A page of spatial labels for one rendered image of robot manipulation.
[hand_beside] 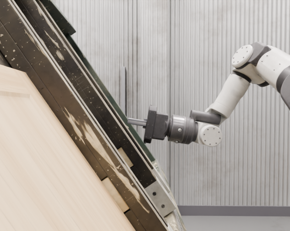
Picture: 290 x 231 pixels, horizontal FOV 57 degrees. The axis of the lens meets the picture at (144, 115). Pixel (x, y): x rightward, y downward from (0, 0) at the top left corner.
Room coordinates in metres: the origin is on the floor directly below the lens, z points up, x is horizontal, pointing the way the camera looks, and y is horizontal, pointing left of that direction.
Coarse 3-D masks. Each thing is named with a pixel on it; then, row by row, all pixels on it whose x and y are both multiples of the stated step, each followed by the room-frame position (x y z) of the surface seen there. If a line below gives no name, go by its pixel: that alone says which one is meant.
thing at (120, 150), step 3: (120, 147) 0.95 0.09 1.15; (120, 150) 0.95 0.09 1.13; (123, 150) 0.95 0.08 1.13; (120, 153) 0.95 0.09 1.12; (123, 153) 0.95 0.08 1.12; (123, 156) 0.95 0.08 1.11; (126, 156) 0.95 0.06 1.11; (126, 159) 0.95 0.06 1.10; (129, 159) 0.95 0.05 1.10; (126, 162) 0.95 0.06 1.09; (129, 162) 0.95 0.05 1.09; (129, 165) 0.95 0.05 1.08; (132, 165) 0.95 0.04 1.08
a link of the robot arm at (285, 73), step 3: (288, 66) 0.64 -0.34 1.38; (285, 69) 0.64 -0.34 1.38; (288, 69) 0.63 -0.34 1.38; (282, 72) 0.64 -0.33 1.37; (285, 72) 0.63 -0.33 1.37; (288, 72) 0.63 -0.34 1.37; (279, 75) 0.65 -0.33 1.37; (282, 75) 0.64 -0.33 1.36; (285, 75) 0.63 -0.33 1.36; (279, 78) 0.65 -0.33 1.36; (282, 78) 0.64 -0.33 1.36; (276, 81) 0.66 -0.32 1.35; (279, 81) 0.64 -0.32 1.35; (282, 81) 0.63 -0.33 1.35; (276, 84) 0.66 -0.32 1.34; (279, 84) 0.64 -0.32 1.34; (276, 87) 0.66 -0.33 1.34; (279, 87) 0.65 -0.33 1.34; (279, 90) 0.65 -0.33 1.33
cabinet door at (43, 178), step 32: (0, 96) 0.37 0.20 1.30; (32, 96) 0.48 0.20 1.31; (0, 128) 0.32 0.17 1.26; (32, 128) 0.40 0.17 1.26; (64, 128) 0.53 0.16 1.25; (0, 160) 0.28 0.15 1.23; (32, 160) 0.34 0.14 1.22; (64, 160) 0.43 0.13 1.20; (0, 192) 0.24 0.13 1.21; (32, 192) 0.29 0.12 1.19; (64, 192) 0.36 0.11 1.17; (96, 192) 0.47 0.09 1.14; (0, 224) 0.22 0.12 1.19; (32, 224) 0.26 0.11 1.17; (64, 224) 0.31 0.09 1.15; (96, 224) 0.39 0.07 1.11; (128, 224) 0.52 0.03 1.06
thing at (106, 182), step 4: (104, 180) 0.54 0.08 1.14; (108, 180) 0.54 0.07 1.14; (104, 184) 0.54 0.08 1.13; (108, 184) 0.54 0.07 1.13; (112, 184) 0.54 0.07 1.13; (108, 188) 0.54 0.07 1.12; (112, 188) 0.54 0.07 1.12; (112, 192) 0.54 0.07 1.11; (116, 192) 0.54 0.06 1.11; (112, 196) 0.54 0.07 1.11; (116, 196) 0.54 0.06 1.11; (120, 196) 0.54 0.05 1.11; (116, 200) 0.54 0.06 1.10; (120, 200) 0.54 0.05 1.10; (120, 204) 0.54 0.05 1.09; (124, 204) 0.54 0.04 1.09; (120, 208) 0.54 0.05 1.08; (124, 208) 0.54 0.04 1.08; (128, 208) 0.54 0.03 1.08
